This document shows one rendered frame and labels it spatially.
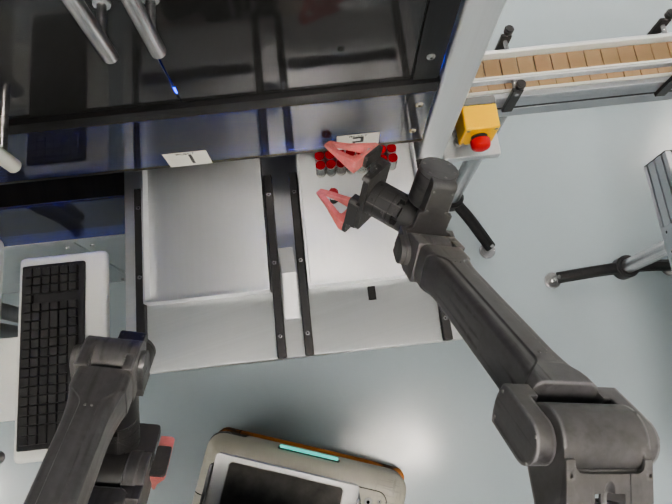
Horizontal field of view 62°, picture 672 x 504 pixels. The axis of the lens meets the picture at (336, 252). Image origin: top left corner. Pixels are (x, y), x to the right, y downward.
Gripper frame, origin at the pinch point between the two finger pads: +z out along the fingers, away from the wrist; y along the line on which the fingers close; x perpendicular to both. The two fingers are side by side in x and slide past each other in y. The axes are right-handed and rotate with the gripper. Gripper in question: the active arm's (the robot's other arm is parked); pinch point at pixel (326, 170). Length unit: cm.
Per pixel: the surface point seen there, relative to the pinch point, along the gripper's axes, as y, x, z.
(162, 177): -29, -3, 43
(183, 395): -129, -5, 44
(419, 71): 12.6, -17.9, -3.9
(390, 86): 8.7, -16.4, -0.2
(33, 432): -63, 45, 33
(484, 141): -5.1, -36.5, -14.3
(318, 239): -29.8, -12.9, 6.1
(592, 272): -76, -108, -53
